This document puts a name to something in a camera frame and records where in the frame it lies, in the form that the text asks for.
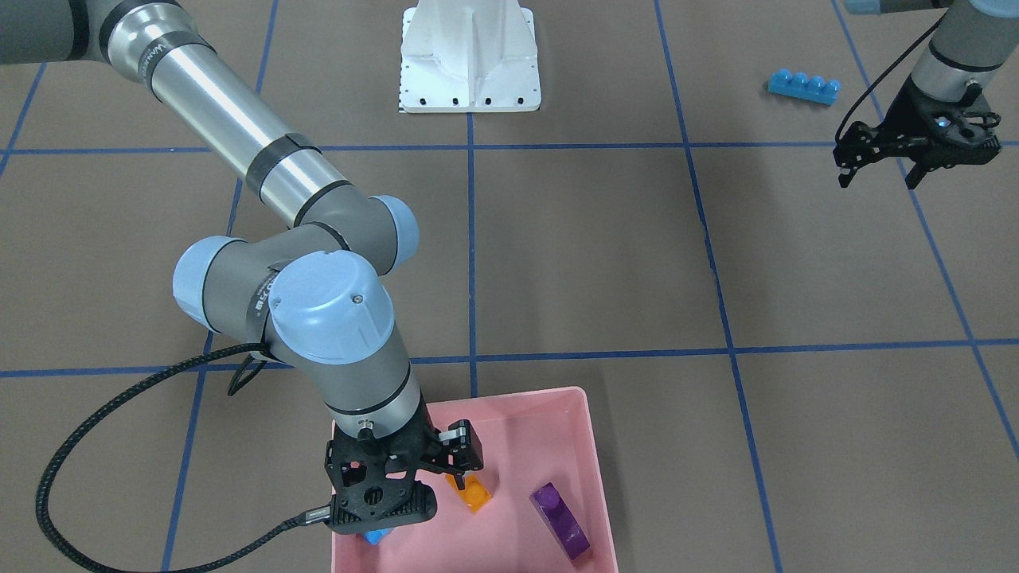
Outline long blue toy block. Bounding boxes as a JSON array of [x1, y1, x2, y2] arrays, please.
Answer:
[[767, 68, 841, 106]]

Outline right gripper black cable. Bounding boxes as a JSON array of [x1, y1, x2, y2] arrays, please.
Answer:
[[35, 342, 335, 573]]

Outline pink plastic box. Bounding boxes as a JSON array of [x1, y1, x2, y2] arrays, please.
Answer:
[[331, 387, 619, 572]]

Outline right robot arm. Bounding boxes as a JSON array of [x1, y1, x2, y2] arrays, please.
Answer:
[[2, 1, 483, 534]]

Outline small blue toy block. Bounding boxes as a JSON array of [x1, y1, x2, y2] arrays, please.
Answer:
[[361, 528, 393, 545]]

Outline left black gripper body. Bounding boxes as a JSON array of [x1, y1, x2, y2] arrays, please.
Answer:
[[833, 80, 1001, 173]]

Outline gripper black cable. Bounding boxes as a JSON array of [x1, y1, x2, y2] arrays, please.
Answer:
[[836, 16, 948, 140], [35, 342, 335, 573]]

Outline purple toy block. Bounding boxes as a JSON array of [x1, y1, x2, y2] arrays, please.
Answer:
[[530, 482, 591, 561]]

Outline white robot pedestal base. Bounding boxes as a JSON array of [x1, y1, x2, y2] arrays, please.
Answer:
[[398, 1, 542, 114]]

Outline orange toy block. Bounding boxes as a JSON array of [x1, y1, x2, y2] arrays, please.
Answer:
[[445, 474, 492, 514]]

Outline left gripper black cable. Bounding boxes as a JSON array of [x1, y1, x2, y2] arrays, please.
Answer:
[[836, 16, 948, 140]]

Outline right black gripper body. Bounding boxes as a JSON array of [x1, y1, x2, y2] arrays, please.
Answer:
[[324, 406, 484, 532]]

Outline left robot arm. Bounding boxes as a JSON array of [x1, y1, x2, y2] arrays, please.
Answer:
[[833, 1, 1018, 189]]

